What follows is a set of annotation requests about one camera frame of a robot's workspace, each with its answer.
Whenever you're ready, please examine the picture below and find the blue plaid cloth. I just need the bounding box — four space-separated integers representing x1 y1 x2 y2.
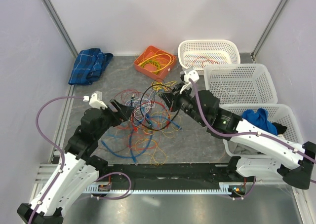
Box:
68 48 114 85

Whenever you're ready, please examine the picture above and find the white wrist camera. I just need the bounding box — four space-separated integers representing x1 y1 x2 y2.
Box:
82 91 107 109
180 67 199 94

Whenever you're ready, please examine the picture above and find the white thin wire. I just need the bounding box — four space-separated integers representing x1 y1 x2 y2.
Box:
212 83 240 99

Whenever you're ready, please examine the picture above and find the black cloth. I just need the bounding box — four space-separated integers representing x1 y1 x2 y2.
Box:
272 122 287 135

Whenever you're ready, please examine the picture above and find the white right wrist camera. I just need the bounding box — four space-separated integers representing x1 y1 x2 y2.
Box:
180 67 199 94

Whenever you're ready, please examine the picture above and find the rounded white perforated basket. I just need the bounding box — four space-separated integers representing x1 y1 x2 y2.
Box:
178 39 240 75

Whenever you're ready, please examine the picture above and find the bright yellow wire bundle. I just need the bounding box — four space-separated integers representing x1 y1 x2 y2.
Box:
151 78 177 92

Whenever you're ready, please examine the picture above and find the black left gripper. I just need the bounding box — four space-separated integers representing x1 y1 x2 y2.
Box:
94 98 134 139

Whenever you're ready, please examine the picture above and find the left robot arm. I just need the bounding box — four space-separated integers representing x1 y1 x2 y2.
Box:
17 93 134 224

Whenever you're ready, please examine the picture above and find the thick black cable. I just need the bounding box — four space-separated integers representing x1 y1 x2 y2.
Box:
139 84 181 131

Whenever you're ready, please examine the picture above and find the orange plastic box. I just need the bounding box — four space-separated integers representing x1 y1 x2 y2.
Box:
134 45 177 82

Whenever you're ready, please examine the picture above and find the orange thin wire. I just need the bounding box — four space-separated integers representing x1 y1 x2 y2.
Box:
191 56 219 68

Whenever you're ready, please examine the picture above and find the white basket with cloths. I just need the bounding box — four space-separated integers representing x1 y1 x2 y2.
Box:
220 104 304 158

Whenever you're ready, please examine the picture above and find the light blue cable duct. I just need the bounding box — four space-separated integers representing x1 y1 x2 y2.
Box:
82 183 232 195

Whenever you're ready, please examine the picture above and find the middle white perforated basket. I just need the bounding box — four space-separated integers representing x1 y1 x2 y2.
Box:
204 63 278 105

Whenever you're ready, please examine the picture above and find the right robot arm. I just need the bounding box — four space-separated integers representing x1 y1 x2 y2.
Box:
159 83 316 190

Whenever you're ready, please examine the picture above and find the blue towel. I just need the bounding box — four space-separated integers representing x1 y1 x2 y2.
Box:
241 108 277 135

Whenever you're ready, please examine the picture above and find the blue ethernet cable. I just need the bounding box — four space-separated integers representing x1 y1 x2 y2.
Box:
100 110 183 163

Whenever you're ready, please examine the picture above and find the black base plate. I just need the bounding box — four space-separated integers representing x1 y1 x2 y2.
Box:
81 162 256 191

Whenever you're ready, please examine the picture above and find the red thin wire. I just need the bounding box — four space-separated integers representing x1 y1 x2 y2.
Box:
115 88 144 106

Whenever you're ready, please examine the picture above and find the thick yellow ethernet cable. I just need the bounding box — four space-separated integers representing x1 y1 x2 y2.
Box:
138 53 173 69

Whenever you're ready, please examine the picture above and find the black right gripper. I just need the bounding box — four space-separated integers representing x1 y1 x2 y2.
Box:
159 81 206 126

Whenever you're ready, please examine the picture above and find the yellow green wire coil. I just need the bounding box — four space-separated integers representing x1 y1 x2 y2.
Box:
140 58 161 74

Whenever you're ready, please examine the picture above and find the red ethernet cable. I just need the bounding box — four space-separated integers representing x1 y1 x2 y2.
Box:
130 103 173 136

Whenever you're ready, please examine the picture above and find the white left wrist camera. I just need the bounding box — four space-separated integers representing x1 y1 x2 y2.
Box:
82 91 107 109

